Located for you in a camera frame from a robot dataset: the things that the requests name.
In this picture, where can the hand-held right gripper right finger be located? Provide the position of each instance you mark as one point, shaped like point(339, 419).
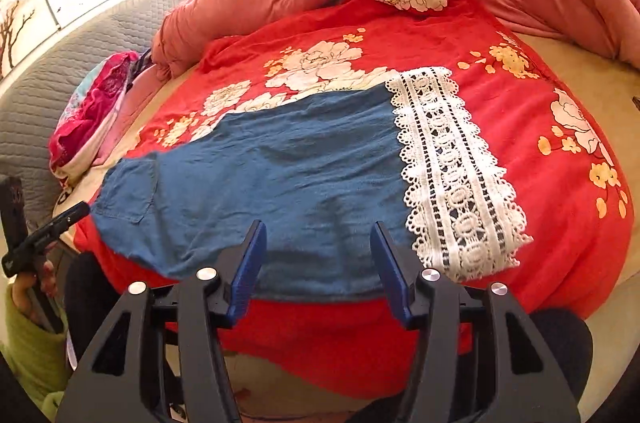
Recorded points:
point(392, 273)

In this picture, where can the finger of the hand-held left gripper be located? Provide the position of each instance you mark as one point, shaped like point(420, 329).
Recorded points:
point(70, 213)

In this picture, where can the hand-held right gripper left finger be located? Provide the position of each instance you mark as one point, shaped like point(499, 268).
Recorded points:
point(247, 268)

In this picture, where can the blue pants with white lace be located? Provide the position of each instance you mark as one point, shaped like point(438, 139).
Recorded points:
point(300, 163)

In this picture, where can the person's left forearm green sleeve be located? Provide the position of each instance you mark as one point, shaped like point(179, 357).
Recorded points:
point(30, 358)

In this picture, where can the person's left hand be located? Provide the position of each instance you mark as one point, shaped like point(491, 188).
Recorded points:
point(22, 300)

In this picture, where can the pink and teal floral cloth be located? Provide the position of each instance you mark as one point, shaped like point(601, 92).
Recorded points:
point(95, 113)

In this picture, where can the pink pillow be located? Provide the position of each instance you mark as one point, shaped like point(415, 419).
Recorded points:
point(137, 108)

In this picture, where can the red floral blanket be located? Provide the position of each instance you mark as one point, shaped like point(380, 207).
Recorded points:
point(540, 228)

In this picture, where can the grey quilted headboard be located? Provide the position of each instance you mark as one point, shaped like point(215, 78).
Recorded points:
point(100, 38)

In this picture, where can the small dark flat object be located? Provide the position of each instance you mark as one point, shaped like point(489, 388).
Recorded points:
point(636, 103)

